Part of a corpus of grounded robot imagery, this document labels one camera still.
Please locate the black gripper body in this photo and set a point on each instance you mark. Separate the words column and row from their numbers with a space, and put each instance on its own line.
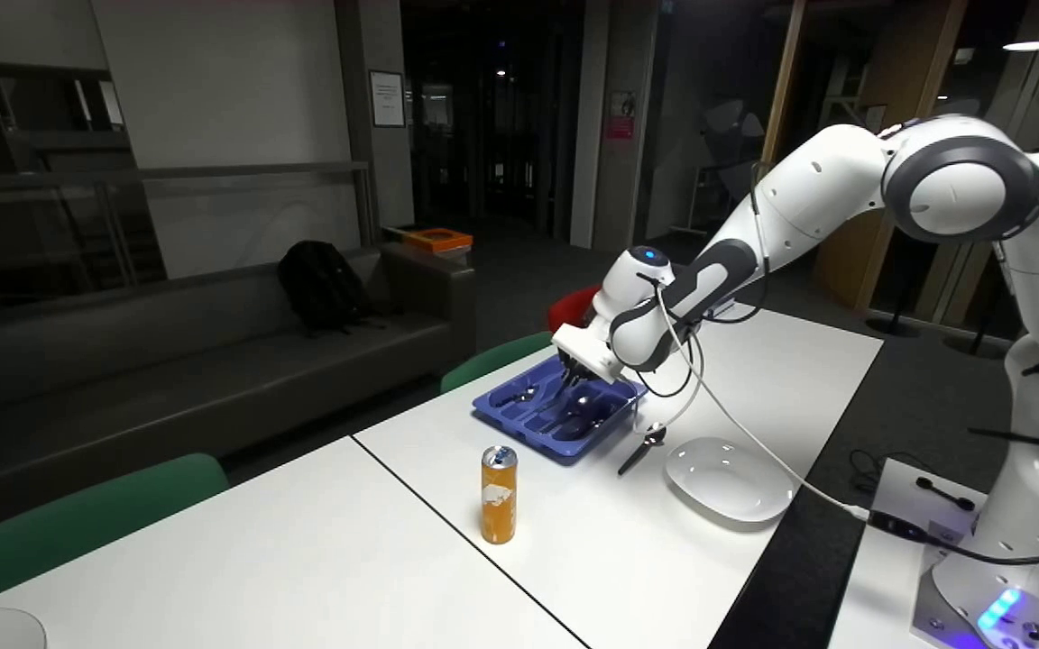
column 589, row 391

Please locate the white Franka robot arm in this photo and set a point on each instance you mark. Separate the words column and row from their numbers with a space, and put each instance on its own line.
column 811, row 191

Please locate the shiny metal spoon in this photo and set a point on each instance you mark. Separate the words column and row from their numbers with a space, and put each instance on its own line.
column 528, row 395

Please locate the blue plastic cutlery tray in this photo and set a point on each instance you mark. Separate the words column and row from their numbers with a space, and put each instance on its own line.
column 508, row 421

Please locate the red chair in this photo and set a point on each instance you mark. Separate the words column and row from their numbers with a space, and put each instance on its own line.
column 562, row 315

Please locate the green chair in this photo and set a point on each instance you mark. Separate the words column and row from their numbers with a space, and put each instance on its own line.
column 496, row 357
column 74, row 529

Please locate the orange drink can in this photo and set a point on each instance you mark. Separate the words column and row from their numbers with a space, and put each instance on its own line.
column 501, row 498

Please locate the white square plate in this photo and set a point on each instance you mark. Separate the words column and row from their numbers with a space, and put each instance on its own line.
column 722, row 481

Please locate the bin with orange lid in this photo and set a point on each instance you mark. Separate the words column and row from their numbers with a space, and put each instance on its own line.
column 439, row 239

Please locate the black backpack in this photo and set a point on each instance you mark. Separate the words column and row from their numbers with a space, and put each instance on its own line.
column 321, row 285

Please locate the grey sofa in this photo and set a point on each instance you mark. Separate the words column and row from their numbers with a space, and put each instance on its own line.
column 123, row 371

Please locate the glass railing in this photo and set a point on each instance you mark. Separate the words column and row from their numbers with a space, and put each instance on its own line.
column 63, row 228

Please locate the ceiling light strip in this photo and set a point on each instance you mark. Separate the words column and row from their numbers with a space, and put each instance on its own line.
column 1037, row 43

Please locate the red wall sign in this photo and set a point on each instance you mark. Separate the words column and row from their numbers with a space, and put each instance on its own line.
column 617, row 115

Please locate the framed wall notice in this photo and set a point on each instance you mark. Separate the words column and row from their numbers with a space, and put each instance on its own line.
column 387, row 99

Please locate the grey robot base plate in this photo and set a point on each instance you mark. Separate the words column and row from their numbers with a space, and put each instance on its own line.
column 1026, row 615

